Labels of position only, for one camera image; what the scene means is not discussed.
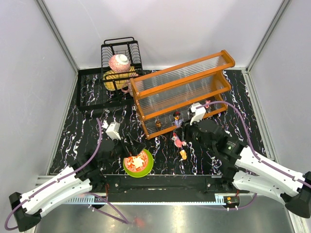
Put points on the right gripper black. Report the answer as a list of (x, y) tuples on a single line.
[(188, 129)]

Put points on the black wire dish rack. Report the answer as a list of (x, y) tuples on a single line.
[(100, 88)]

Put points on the black marble pattern mat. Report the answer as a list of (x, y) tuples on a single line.
[(163, 136)]

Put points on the small orange figure toy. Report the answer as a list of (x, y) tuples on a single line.
[(183, 154)]

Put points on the pink patterned bowl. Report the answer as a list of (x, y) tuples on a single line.
[(119, 63)]

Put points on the yellow patterned bowl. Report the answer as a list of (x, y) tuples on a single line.
[(113, 80)]

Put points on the pink pig toy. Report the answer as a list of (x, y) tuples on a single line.
[(207, 102)]

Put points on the brown figure toy on shelf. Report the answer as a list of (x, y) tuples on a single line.
[(158, 124)]

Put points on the orange clear display shelf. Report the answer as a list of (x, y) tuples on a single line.
[(158, 95)]

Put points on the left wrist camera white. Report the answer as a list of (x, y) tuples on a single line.
[(112, 130)]

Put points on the pink mug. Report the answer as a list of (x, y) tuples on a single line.
[(127, 88)]

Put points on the pink flamingo toy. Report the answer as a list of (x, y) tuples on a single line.
[(177, 141)]

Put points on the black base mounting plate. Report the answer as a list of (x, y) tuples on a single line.
[(166, 189)]

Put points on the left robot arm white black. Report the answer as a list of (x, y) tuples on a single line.
[(82, 177)]

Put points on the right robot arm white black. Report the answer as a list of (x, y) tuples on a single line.
[(247, 170)]

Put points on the green bowl red pattern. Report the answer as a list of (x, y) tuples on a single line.
[(140, 165)]

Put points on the purple bunny toy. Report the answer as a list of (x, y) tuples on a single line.
[(178, 122)]

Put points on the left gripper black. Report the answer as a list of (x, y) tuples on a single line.
[(127, 144)]

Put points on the black haired figure toy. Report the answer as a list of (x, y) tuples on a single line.
[(176, 115)]

